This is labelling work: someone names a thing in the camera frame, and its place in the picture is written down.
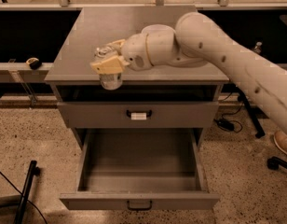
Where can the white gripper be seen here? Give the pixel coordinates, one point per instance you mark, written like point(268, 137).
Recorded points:
point(134, 52)

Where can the green 7up soda can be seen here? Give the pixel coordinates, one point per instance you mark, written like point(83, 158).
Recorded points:
point(109, 82)

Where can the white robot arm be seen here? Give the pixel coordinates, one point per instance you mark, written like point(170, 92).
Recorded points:
point(194, 39)

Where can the closed grey upper drawer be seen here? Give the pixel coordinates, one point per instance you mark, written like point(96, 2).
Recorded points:
point(138, 115)

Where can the grey drawer cabinet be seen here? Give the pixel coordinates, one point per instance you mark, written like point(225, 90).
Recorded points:
point(72, 79)

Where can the open grey middle drawer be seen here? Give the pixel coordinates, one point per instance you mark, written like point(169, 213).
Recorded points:
point(140, 170)

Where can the white ceramic bowl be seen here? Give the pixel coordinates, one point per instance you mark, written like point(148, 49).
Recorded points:
point(154, 28)

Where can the yellow black tape measure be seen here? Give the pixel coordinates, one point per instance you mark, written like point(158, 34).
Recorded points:
point(34, 63)

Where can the black stand leg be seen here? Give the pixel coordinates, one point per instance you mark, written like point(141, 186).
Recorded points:
point(259, 130)

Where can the black chair leg left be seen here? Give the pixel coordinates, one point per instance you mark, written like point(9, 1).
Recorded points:
point(32, 171)

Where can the clear plastic bottle right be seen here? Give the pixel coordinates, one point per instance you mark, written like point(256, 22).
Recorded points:
point(258, 47)

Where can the tan shoe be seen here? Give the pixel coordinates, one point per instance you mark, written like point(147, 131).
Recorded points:
point(280, 139)

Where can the black chair caster right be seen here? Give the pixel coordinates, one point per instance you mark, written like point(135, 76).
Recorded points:
point(274, 163)

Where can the black power adapter with cable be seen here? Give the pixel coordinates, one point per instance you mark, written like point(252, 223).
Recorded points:
point(229, 125)

